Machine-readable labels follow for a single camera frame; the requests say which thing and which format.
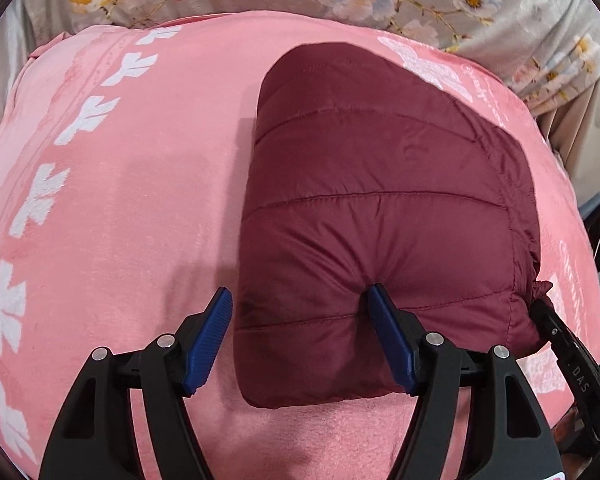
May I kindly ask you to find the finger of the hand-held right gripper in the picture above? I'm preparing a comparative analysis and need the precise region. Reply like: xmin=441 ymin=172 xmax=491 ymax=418
xmin=529 ymin=299 xmax=600 ymax=443

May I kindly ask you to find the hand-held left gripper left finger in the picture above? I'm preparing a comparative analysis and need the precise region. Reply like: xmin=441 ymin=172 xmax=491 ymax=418
xmin=39 ymin=287 xmax=234 ymax=480

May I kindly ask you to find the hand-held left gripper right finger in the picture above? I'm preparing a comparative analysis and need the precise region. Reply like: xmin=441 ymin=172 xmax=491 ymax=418
xmin=367 ymin=283 xmax=590 ymax=480

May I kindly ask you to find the maroon quilted puffer jacket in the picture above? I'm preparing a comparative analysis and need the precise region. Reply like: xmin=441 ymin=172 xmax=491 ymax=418
xmin=232 ymin=39 xmax=554 ymax=409

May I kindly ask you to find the pink printed fleece blanket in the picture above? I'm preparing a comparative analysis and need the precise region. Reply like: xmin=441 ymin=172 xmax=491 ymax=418
xmin=0 ymin=10 xmax=600 ymax=480

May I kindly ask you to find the beige curtain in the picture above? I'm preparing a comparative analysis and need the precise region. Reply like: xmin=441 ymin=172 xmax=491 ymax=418
xmin=532 ymin=57 xmax=600 ymax=208

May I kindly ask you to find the white satin curtain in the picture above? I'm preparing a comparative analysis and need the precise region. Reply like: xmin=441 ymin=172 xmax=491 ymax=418
xmin=0 ymin=7 xmax=36 ymax=171

